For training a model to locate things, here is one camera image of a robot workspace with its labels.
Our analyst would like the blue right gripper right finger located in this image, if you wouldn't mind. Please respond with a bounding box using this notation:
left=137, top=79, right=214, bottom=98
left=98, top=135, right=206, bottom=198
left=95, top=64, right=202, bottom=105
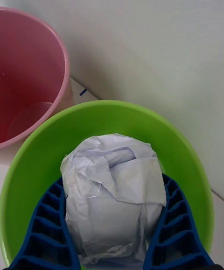
left=142, top=172, right=215, bottom=270

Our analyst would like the white paper ball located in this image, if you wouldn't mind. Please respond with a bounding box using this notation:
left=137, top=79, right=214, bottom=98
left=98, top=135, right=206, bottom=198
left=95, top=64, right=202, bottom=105
left=60, top=133, right=167, bottom=265

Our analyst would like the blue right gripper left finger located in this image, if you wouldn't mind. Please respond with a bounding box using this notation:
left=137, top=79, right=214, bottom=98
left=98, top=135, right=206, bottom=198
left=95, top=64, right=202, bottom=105
left=8, top=176, right=82, bottom=270

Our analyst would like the pink plastic waste bin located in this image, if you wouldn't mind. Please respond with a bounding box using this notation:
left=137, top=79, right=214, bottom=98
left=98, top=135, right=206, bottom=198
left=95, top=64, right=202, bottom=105
left=0, top=6, right=75, bottom=166

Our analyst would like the green plastic waste bin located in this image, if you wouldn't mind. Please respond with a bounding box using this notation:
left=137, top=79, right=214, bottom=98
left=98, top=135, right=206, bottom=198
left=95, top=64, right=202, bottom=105
left=0, top=99, right=215, bottom=270

